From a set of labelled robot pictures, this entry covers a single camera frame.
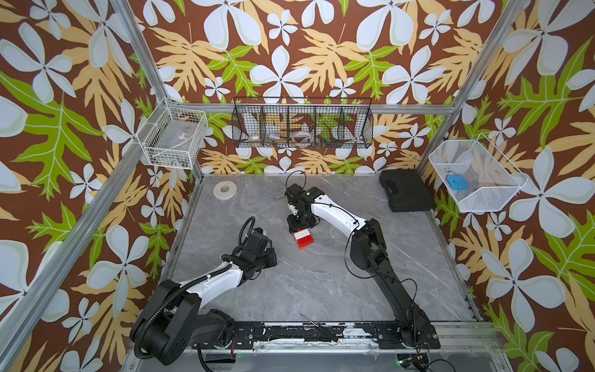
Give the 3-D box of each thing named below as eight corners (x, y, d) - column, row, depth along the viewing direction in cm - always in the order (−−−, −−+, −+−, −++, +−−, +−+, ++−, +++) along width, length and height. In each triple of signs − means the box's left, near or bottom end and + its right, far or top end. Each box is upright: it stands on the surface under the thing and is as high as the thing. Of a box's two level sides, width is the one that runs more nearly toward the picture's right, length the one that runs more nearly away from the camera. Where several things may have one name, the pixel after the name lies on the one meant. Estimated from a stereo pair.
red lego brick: (299, 251, 96) (299, 246, 93) (296, 244, 98) (296, 239, 95) (314, 245, 98) (315, 240, 95) (310, 238, 100) (311, 233, 97)
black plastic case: (390, 212, 109) (394, 204, 104) (377, 172, 126) (380, 163, 121) (433, 212, 109) (440, 204, 104) (415, 172, 126) (419, 164, 121)
